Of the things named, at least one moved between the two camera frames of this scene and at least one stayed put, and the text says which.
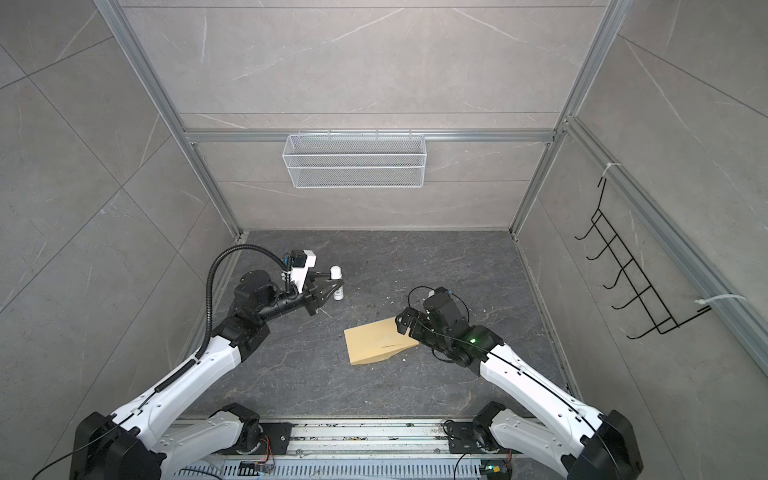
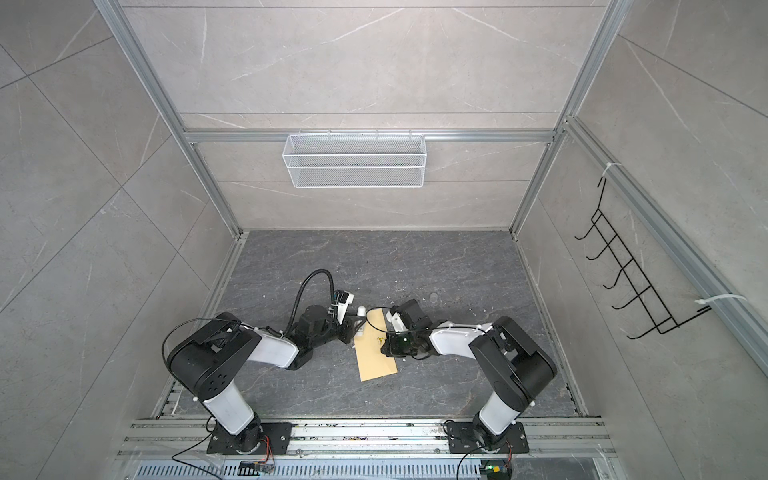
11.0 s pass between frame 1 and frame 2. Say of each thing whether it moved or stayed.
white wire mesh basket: stayed
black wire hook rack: stayed
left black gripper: moved
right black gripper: moved
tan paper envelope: moved
